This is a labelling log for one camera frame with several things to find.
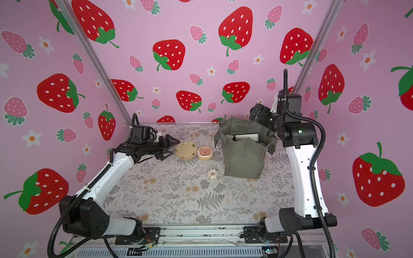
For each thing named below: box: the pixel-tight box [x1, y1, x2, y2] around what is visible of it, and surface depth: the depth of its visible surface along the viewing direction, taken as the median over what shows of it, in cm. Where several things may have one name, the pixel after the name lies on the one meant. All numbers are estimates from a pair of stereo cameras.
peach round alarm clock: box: [197, 145, 213, 161], surface depth 103 cm
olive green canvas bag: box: [214, 116, 277, 179], surface depth 85 cm
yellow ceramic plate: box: [174, 140, 198, 160], surface depth 106 cm
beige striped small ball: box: [207, 167, 219, 180], surface depth 95 cm
